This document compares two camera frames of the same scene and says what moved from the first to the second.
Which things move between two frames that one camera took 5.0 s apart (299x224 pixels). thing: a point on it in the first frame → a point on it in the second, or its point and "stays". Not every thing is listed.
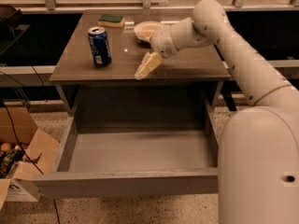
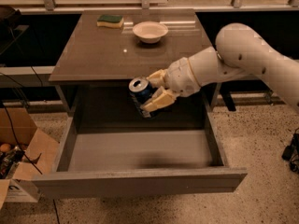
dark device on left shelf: x=10 y=16 stays
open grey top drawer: x=133 y=162 stays
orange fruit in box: x=6 y=147 stays
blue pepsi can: x=100 y=49 → x=140 y=91
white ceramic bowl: x=145 y=30 stays
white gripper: x=163 y=42 → x=179 y=77
